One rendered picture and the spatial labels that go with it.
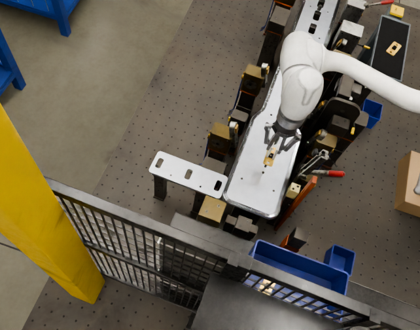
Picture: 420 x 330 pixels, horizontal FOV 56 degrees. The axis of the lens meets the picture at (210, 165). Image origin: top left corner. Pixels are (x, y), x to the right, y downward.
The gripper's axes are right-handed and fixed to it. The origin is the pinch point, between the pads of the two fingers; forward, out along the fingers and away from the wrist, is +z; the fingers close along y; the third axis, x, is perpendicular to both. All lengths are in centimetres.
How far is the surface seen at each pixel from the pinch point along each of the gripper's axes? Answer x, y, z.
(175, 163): 13.2, 33.0, 11.9
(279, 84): -42.1, 6.0, 12.0
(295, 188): 8.5, -12.6, 5.6
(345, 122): -24.7, -23.3, 0.1
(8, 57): -49, 171, 80
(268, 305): 60, -8, -31
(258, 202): 16.0, -2.0, 12.1
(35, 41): -91, 188, 111
